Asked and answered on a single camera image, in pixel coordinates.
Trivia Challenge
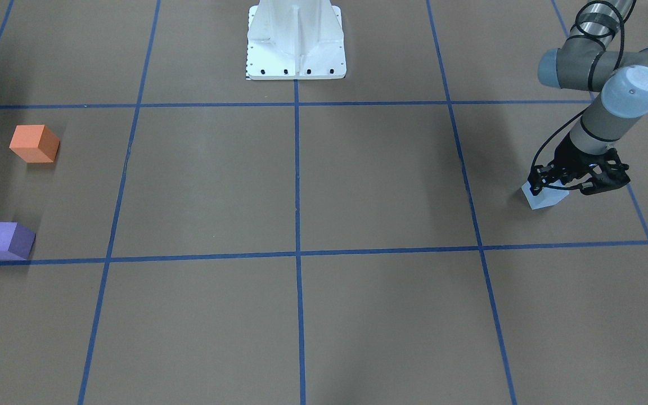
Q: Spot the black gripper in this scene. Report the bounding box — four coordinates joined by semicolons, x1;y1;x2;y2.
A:
529;134;631;196

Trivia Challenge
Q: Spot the light blue foam block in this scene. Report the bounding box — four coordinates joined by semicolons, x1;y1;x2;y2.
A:
520;182;569;210

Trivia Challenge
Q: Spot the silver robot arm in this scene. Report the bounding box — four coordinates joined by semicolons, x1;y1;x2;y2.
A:
528;1;648;196

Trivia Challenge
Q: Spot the orange foam block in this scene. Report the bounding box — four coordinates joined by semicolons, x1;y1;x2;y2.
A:
8;125;61;164

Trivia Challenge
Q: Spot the purple foam block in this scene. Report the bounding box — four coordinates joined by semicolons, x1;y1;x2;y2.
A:
0;222;36;260

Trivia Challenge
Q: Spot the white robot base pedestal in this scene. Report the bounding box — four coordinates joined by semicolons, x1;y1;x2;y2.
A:
245;1;347;80

